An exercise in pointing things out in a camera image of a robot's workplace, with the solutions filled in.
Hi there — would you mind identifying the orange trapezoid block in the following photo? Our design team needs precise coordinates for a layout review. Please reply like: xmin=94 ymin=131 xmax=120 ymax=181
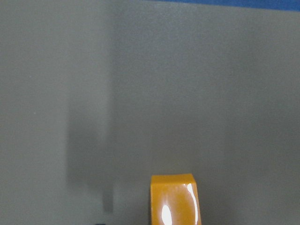
xmin=150 ymin=173 xmax=202 ymax=225

